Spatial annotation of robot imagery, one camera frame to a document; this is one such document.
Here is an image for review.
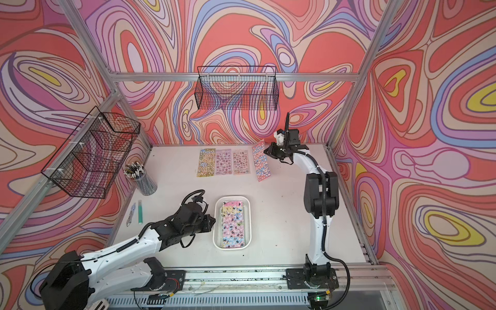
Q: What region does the white plastic storage tray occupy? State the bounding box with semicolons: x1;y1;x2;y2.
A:
213;196;252;251

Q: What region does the blue red animal sticker sheet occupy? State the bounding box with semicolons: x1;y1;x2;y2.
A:
252;140;271;182

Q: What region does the yellow green sticker sheet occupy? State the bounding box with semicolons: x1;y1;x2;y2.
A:
197;149;216;177

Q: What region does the pink bonbon sticker sheet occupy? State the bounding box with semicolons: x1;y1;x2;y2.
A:
232;149;250;175

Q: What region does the pink puffy sticker sheet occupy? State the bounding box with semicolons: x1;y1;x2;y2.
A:
214;149;233;175

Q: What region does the pink yellow pastel sticker sheet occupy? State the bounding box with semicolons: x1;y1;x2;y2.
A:
221;200;245;249

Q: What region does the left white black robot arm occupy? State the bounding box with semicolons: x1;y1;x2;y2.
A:
37;189;216;309

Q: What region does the green pen on table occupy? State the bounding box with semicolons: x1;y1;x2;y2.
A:
138;200;143;225

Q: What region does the mesh pen cup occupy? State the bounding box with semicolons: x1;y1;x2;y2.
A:
132;172;158;196

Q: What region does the small clear blue tool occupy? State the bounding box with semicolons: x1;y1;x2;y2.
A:
126;203;136;227

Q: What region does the bundle of pens in cup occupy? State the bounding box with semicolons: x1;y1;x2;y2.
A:
124;161;145;180

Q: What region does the white keypad device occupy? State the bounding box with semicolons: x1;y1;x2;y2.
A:
85;299;110;310

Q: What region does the black wire basket at back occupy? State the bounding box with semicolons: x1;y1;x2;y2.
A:
195;65;280;111

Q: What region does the black wire basket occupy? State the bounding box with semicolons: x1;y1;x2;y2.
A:
195;65;280;111
41;107;141;199

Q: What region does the black wire basket on left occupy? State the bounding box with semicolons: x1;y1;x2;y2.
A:
41;107;141;199

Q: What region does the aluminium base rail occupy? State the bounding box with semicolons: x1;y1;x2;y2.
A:
67;265;404;310

